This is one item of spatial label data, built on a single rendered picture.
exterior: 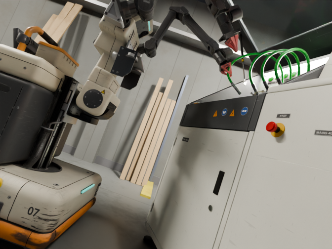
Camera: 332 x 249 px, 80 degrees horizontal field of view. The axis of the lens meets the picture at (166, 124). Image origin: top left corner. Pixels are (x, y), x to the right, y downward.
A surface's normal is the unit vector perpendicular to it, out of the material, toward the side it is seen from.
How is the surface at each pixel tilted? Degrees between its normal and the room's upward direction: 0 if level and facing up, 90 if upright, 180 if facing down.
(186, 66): 90
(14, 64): 90
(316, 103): 90
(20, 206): 90
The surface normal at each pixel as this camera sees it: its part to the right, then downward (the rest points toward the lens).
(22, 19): 0.03, -0.10
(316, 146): -0.87, -0.35
